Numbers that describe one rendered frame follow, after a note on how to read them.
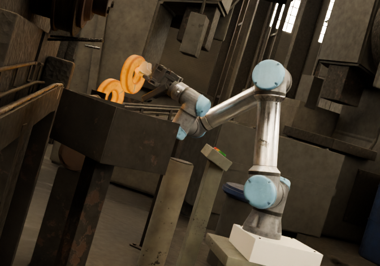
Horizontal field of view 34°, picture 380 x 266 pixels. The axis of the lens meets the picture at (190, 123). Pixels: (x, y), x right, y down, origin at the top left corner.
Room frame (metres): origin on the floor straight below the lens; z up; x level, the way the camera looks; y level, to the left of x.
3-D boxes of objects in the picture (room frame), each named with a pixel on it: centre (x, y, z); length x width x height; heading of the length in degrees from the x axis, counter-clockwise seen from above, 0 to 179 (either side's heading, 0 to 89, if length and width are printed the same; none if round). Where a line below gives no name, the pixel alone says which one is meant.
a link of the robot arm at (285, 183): (2.36, -0.38, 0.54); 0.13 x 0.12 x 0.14; 157
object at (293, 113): (6.35, -0.89, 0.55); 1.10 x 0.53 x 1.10; 26
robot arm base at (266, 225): (2.36, -0.38, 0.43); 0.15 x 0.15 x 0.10
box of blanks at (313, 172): (4.65, -0.52, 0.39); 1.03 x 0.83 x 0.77; 111
